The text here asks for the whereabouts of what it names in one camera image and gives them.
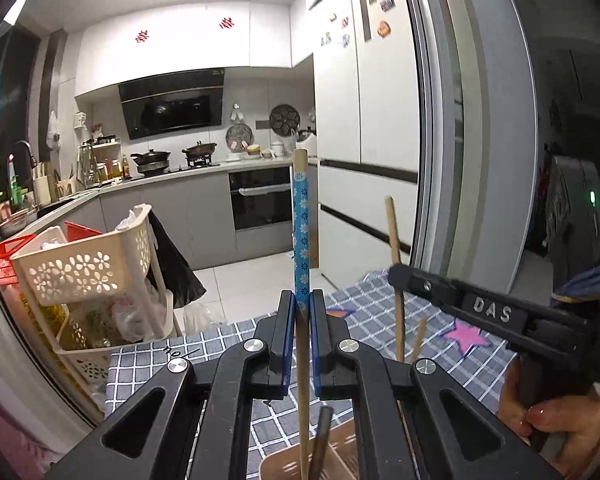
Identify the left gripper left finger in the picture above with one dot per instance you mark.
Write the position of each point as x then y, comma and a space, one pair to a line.
189, 421

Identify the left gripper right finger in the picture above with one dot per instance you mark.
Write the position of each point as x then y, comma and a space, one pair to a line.
412, 421

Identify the dark handle metal spoon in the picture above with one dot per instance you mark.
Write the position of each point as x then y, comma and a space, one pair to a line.
320, 442

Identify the blue patterned chopstick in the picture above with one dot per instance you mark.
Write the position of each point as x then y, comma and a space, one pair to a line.
301, 291

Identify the person right hand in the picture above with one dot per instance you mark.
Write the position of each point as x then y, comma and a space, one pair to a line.
578, 417

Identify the grey checkered tablecloth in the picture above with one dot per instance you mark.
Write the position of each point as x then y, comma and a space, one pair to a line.
367, 307

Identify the cream flower-cutout storage cart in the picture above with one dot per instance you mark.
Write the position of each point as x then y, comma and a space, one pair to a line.
60, 277

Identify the black bag hanging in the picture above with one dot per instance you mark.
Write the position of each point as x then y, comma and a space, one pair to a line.
177, 275

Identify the black built-in oven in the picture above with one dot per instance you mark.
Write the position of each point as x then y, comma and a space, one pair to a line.
260, 197

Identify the black wok on stove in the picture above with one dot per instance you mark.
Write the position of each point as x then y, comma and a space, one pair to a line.
152, 162

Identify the black pot on stove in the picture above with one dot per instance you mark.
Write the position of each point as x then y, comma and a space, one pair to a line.
199, 155

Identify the black range hood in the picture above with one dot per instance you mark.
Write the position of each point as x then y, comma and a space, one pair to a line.
172, 102

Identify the white refrigerator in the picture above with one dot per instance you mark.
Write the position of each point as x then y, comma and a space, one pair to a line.
368, 132

